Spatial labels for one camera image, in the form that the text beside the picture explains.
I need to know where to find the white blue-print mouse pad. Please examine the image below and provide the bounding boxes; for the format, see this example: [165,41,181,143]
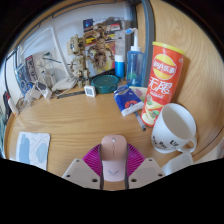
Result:
[15,131,52,171]

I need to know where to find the blue spray bottle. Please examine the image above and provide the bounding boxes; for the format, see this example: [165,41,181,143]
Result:
[125,27,146,88]

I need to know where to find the white mug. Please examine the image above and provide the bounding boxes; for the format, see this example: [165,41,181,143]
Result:
[150,102,198,155]

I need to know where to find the pink computer mouse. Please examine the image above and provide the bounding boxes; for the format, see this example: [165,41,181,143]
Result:
[99,134,128,183]

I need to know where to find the white charger block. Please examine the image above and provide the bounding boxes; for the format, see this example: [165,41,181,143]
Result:
[22,87,36,102]

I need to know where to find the dark pen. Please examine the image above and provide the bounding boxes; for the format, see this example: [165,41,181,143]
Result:
[133,110,147,132]

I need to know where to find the black ruler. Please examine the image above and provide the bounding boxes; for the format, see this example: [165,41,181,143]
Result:
[56,90,86,100]

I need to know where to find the pale green packet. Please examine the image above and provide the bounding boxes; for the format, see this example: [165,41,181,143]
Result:
[129,85,149,102]

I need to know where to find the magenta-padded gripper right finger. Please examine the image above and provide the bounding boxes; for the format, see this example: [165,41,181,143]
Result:
[125,143,166,190]

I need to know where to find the tan robot model figure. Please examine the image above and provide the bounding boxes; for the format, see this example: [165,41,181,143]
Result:
[68,33,92,88]

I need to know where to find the colourful model kit box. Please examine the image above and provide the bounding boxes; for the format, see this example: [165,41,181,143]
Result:
[82,17,127,77]

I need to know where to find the white desk lamp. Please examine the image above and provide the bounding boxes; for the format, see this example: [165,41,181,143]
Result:
[18,25,79,93]

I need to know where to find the blue tube white cap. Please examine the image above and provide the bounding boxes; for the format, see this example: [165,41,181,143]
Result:
[114,54,126,80]

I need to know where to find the blue tissue pack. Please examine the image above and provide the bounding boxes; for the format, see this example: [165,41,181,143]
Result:
[113,85,145,117]

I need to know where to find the blue model kit box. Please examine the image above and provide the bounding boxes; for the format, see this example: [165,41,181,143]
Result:
[14,54,40,97]

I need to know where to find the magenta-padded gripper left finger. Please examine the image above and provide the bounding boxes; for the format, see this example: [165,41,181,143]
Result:
[61,143,103,190]

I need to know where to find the clear plastic cup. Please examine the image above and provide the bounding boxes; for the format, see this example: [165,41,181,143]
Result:
[162,152,195,177]

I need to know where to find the red chips can yellow lid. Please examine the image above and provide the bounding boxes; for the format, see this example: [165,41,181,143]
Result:
[140,41,186,128]

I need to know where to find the grey metal frame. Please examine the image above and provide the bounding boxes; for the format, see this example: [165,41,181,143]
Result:
[132,0,156,73]

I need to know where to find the white cables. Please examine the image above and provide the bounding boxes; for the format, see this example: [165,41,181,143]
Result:
[14,94,38,113]

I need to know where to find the small white square clock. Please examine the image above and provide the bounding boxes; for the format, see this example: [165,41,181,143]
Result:
[83,84,97,98]

